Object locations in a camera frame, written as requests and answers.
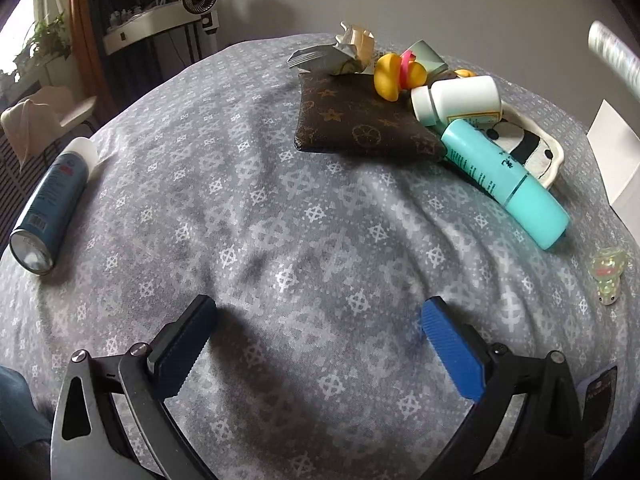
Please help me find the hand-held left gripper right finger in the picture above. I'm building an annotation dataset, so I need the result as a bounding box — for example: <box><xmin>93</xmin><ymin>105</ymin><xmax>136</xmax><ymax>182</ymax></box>
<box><xmin>421</xmin><ymin>296</ymin><xmax>587</xmax><ymax>480</ymax></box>

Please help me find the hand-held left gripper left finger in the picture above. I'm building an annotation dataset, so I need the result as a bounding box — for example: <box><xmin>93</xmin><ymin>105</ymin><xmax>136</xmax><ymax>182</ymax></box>
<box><xmin>50</xmin><ymin>295</ymin><xmax>218</xmax><ymax>480</ymax></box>

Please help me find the blue spray can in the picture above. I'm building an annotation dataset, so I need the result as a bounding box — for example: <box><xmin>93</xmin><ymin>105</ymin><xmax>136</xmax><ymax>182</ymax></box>
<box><xmin>9</xmin><ymin>137</ymin><xmax>101</xmax><ymax>276</ymax></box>

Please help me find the white paper sheet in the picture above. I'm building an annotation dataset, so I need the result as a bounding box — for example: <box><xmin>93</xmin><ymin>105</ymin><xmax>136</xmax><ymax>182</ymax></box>
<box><xmin>586</xmin><ymin>100</ymin><xmax>640</xmax><ymax>231</ymax></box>

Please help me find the black card package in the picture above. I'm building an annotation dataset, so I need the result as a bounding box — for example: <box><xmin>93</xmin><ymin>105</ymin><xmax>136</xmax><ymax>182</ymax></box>
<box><xmin>575</xmin><ymin>366</ymin><xmax>619</xmax><ymax>446</ymax></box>

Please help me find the grey patterned bedsheet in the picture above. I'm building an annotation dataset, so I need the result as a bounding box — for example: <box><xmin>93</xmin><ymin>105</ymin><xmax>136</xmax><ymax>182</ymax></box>
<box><xmin>0</xmin><ymin>32</ymin><xmax>640</xmax><ymax>480</ymax></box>

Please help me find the translucent yellow green toy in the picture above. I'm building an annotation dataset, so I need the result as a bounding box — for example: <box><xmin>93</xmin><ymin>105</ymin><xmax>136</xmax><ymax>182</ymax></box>
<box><xmin>592</xmin><ymin>247</ymin><xmax>631</xmax><ymax>306</ymax></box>

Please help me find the teal plastic bottle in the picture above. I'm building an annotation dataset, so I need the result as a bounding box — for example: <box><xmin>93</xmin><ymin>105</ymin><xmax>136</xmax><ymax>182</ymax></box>
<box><xmin>440</xmin><ymin>118</ymin><xmax>571</xmax><ymax>251</ymax></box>

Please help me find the person's blue jeans leg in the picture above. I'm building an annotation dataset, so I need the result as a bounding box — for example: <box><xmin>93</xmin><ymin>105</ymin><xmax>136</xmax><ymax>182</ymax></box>
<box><xmin>0</xmin><ymin>365</ymin><xmax>53</xmax><ymax>480</ymax></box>

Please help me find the panda print dish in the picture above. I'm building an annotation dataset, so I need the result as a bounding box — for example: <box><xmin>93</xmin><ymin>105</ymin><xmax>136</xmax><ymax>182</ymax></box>
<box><xmin>470</xmin><ymin>102</ymin><xmax>566</xmax><ymax>191</ymax></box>

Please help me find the black white slatted cabinet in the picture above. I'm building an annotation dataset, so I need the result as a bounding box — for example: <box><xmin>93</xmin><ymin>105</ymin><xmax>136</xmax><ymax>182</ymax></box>
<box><xmin>0</xmin><ymin>130</ymin><xmax>32</xmax><ymax>243</ymax></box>

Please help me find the brown patterned wallet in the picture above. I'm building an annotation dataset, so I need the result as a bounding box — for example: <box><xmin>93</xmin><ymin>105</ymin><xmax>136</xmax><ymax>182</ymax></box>
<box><xmin>294</xmin><ymin>71</ymin><xmax>447</xmax><ymax>162</ymax></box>

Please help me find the white plastic bottle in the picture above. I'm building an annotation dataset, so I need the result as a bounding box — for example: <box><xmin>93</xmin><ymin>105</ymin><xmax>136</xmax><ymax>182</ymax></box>
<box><xmin>411</xmin><ymin>75</ymin><xmax>502</xmax><ymax>127</ymax></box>

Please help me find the white plastic chair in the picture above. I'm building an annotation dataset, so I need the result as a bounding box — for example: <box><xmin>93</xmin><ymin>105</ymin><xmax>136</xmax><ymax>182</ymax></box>
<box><xmin>30</xmin><ymin>85</ymin><xmax>98</xmax><ymax>133</ymax></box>

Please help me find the white cloth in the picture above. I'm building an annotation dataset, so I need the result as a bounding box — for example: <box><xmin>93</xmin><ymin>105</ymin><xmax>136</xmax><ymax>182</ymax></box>
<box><xmin>0</xmin><ymin>100</ymin><xmax>65</xmax><ymax>167</ymax></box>

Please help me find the yellow rubber duck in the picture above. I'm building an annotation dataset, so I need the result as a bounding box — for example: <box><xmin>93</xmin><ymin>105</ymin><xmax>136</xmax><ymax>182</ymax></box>
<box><xmin>373</xmin><ymin>51</ymin><xmax>428</xmax><ymax>102</ymax></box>

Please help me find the grey-green small cup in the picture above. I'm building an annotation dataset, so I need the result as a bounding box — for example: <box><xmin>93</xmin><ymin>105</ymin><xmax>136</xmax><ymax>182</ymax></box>
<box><xmin>411</xmin><ymin>40</ymin><xmax>449</xmax><ymax>78</ymax></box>

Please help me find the dark blue curtain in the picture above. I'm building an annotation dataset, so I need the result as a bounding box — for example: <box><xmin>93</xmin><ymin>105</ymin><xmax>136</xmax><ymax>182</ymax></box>
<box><xmin>82</xmin><ymin>0</ymin><xmax>151</xmax><ymax>103</ymax></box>

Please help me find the grey folded packet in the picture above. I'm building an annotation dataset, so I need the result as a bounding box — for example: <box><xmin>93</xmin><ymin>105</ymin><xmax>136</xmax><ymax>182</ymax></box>
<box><xmin>286</xmin><ymin>42</ymin><xmax>372</xmax><ymax>77</ymax></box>

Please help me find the crumpled beige paper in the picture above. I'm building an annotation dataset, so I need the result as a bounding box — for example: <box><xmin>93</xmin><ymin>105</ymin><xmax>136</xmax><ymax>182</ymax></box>
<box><xmin>339</xmin><ymin>21</ymin><xmax>377</xmax><ymax>63</ymax></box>

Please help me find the shiny silver cylinder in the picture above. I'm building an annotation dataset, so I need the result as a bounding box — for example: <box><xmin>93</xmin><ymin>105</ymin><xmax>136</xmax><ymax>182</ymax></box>
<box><xmin>587</xmin><ymin>20</ymin><xmax>640</xmax><ymax>93</ymax></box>

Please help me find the green potted plant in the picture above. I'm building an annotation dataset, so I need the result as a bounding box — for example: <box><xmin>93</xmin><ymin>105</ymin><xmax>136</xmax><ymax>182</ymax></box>
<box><xmin>15</xmin><ymin>12</ymin><xmax>71</xmax><ymax>68</ymax></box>

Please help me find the orange brown curtain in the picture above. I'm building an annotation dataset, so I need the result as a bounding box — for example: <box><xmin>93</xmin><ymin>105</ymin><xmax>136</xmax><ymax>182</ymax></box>
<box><xmin>67</xmin><ymin>0</ymin><xmax>108</xmax><ymax>106</ymax></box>

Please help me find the row of small bottles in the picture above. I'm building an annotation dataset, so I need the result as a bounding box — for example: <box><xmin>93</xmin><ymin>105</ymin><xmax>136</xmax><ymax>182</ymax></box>
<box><xmin>107</xmin><ymin>4</ymin><xmax>147</xmax><ymax>27</ymax></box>

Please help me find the white wall shelf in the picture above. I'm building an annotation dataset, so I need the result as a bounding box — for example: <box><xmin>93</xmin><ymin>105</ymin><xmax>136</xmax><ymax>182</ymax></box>
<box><xmin>102</xmin><ymin>7</ymin><xmax>221</xmax><ymax>56</ymax></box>

